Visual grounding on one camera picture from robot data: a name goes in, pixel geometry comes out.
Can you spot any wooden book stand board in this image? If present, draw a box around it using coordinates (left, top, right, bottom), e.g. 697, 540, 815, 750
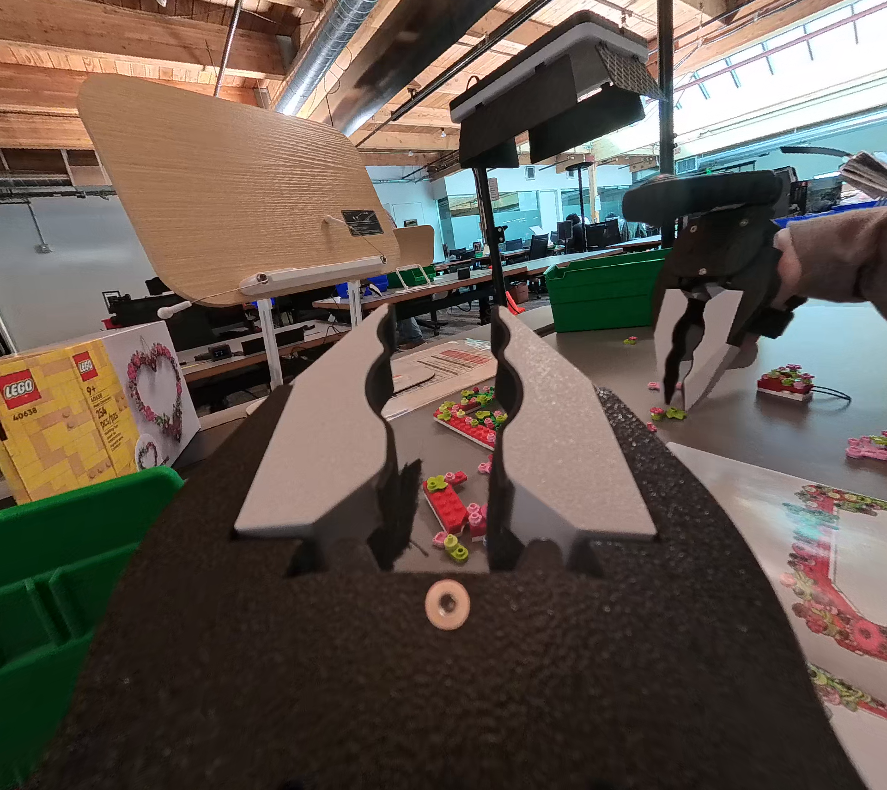
78, 75, 401, 389

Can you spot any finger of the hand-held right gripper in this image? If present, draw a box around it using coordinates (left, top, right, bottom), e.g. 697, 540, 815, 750
681, 288, 758, 414
653, 288, 705, 404

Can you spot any lego instruction booklet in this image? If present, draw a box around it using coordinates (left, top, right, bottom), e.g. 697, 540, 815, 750
667, 442, 887, 790

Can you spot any black overhead light panel stand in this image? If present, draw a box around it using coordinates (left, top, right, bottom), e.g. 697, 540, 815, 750
449, 10, 666, 320

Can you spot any green plastic bin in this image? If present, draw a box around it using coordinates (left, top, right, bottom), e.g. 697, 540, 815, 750
544, 248, 669, 335
0, 466, 184, 790

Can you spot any black pole with round disc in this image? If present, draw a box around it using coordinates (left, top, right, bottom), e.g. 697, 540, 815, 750
597, 0, 735, 250

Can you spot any small wooden book stand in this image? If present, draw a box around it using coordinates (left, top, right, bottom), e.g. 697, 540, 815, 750
396, 224, 437, 285

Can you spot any small red lego flower assembly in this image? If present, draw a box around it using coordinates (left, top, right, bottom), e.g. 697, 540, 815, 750
757, 364, 816, 403

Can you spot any red lego plate with flowers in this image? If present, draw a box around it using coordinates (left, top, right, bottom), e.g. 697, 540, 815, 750
421, 470, 490, 543

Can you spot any long office desk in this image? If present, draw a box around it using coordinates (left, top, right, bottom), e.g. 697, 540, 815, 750
312, 246, 659, 314

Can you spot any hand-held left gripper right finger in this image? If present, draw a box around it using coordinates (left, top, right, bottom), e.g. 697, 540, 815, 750
487, 305, 659, 573

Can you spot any laminated paper sheet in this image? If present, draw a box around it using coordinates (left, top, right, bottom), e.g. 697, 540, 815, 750
388, 338, 501, 420

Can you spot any person's right forearm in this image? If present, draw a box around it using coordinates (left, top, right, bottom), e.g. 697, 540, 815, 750
786, 208, 887, 323

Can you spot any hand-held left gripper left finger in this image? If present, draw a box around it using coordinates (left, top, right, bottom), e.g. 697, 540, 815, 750
233, 305, 424, 573

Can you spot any yellow lego box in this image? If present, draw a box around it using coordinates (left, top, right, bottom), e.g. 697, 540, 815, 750
0, 321, 202, 505

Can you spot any person's right hand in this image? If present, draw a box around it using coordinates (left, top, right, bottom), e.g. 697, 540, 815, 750
772, 227, 805, 313

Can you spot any red lego frame section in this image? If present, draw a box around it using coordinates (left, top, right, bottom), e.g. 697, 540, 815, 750
433, 386, 510, 451

